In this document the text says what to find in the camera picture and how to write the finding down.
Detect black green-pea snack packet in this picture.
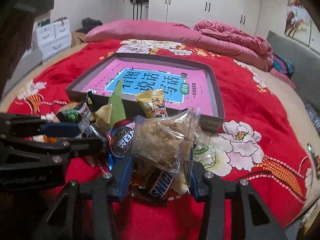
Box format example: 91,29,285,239
55,92,95,123

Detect blue Oreo packet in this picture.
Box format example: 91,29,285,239
107,122,135,171

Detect Snickers bar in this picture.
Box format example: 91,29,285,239
129,167,174,205

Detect green and yellow snack packet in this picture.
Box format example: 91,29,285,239
95,79,126,132

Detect clear-wrapped red snack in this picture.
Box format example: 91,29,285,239
193,129,210,161

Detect clear-wrapped brown pastry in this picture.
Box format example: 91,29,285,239
131,107,202,183

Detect yellow cartoon snack packet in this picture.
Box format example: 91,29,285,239
135,89,168,118

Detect red floral blanket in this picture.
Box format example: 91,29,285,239
6,40,313,239

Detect white drawer cabinet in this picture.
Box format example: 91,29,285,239
33,18,72,61

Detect grey shallow box tray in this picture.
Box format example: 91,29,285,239
66,53,225,133

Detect dark clothes pile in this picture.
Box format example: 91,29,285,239
76,17,103,34

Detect pink and blue book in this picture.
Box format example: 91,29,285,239
79,58,216,116

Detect grey padded headboard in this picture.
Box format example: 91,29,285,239
267,31,320,109

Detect colourful folded clothes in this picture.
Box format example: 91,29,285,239
273,54,295,78

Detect pink folded duvet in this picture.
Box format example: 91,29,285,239
85,20,273,70

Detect white wardrobe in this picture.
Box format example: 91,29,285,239
148,0,261,36

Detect floral wall painting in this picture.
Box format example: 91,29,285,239
284,0,320,54

